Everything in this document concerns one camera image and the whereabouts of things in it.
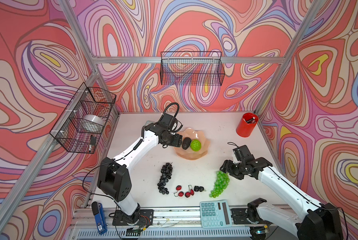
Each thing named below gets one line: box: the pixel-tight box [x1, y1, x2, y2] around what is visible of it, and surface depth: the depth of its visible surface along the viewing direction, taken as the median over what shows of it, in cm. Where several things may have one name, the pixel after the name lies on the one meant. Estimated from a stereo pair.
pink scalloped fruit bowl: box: [173, 128, 211, 160], surface depth 100 cm
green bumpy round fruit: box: [190, 139, 202, 152], surface depth 95 cm
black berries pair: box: [193, 185, 205, 192], surface depth 83 cm
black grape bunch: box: [157, 162, 173, 195], surface depth 84 cm
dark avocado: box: [182, 137, 192, 150], surface depth 98 cm
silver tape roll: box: [82, 114, 105, 127], surface depth 75 cm
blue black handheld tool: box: [91, 201, 108, 235], surface depth 73 cm
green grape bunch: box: [209, 170, 230, 198], surface depth 82 cm
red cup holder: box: [236, 112, 259, 138], surface depth 103 cm
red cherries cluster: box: [173, 185, 195, 198], surface depth 82 cm
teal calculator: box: [200, 200, 232, 229], surface depth 74 cm
